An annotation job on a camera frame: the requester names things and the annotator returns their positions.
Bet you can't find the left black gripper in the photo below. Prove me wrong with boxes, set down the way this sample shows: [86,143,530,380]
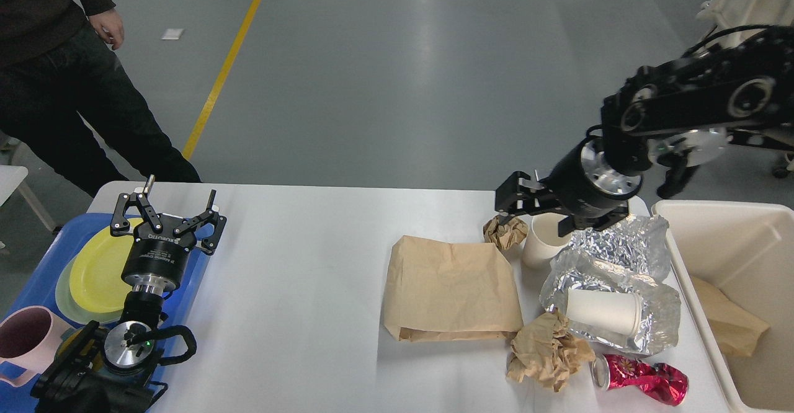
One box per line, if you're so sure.
[110,174,228,295]

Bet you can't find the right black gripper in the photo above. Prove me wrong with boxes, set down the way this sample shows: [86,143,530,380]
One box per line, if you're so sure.
[494,137,643,238]

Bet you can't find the yellow plate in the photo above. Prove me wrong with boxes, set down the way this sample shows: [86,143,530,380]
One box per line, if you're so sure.
[69,227,133,314]

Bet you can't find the white paper cup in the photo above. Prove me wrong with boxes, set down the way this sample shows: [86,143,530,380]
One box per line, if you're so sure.
[565,288,643,336]
[521,213,572,269]

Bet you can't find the teal mug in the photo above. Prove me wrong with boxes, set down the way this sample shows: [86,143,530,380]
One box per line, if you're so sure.
[56,326,108,371]

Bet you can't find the brown paper bag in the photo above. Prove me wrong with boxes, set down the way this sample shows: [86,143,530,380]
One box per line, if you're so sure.
[383,236,524,342]

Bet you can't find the pink mug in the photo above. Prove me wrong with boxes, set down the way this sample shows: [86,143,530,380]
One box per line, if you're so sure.
[1,305,76,388]

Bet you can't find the crushed red can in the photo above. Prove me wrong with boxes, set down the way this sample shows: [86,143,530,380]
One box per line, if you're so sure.
[591,353,689,406]

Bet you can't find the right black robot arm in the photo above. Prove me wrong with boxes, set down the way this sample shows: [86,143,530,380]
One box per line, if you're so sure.
[494,25,792,237]

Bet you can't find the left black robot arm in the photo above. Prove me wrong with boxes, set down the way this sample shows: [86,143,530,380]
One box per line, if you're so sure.
[30,175,226,412]

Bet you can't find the small crumpled brown paper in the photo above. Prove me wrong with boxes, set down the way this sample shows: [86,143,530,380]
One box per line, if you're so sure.
[483,215,530,251]

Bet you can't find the light green plate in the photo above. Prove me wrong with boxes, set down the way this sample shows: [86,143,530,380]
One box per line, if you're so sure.
[55,258,122,325]

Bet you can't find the blue plastic tray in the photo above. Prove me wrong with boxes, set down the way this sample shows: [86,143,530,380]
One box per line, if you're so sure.
[1,213,210,412]

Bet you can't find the large crumpled brown paper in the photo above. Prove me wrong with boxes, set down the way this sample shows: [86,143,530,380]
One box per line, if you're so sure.
[506,309,596,393]

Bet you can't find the white side table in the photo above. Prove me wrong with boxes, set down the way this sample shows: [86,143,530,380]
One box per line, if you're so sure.
[1,165,59,234]

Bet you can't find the beige plastic bin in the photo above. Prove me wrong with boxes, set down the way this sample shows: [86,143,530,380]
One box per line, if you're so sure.
[651,200,793,412]

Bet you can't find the brown paper in bin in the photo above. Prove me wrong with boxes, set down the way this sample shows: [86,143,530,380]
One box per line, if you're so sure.
[691,275,770,357]

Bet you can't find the person in dark clothes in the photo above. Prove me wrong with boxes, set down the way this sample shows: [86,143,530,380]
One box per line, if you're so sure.
[1,0,200,197]

